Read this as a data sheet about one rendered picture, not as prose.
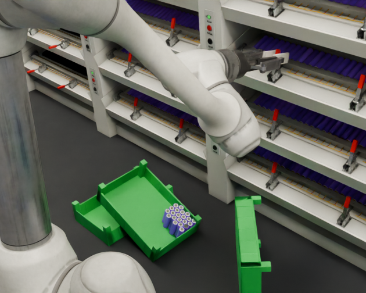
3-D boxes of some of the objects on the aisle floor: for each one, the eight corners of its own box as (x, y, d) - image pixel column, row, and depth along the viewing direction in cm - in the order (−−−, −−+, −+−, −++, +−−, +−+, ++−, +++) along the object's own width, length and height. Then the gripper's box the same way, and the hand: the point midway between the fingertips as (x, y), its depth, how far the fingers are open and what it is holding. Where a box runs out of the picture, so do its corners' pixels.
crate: (241, 318, 155) (240, 267, 144) (235, 244, 180) (234, 196, 169) (269, 317, 154) (271, 265, 143) (260, 243, 179) (260, 195, 168)
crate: (109, 246, 183) (106, 228, 179) (75, 220, 196) (71, 202, 192) (174, 203, 200) (172, 186, 195) (139, 182, 212) (136, 165, 208)
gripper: (204, 71, 147) (259, 61, 163) (249, 88, 137) (303, 76, 153) (207, 43, 144) (263, 36, 160) (253, 59, 134) (308, 49, 150)
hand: (275, 57), depth 154 cm, fingers open, 3 cm apart
